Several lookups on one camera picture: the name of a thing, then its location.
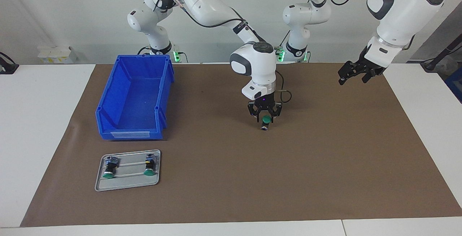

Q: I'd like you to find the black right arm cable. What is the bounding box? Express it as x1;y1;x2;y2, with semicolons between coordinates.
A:
173;0;291;104

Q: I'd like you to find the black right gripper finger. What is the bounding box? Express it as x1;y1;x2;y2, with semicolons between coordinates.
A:
248;102;262;123
269;103;283;123

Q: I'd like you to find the white wall box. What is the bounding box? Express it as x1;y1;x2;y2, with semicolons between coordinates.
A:
37;46;78;64

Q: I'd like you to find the black base cable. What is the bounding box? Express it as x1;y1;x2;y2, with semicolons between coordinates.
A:
257;30;291;62

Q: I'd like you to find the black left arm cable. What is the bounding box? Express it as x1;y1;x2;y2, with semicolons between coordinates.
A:
323;0;415;49

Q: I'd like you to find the silver metal tray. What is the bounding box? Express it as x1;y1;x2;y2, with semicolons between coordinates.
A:
95;149;161;192

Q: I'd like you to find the blue crate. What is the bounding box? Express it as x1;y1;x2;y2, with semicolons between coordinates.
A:
445;68;462;104

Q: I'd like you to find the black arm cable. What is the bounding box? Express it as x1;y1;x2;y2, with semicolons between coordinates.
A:
323;0;415;49
173;0;291;104

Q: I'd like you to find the brown table mat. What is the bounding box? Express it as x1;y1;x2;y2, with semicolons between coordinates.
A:
20;63;462;227

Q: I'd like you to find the black table clamp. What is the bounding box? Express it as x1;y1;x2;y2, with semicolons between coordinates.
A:
0;52;19;75

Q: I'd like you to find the black stand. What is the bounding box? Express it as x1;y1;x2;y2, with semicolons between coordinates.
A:
420;34;462;72

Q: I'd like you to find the blue plastic storage bin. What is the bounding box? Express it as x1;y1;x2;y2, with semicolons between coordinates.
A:
95;54;175;141

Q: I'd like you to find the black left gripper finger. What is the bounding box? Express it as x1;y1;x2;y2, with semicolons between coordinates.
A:
338;62;361;86
361;71;379;84

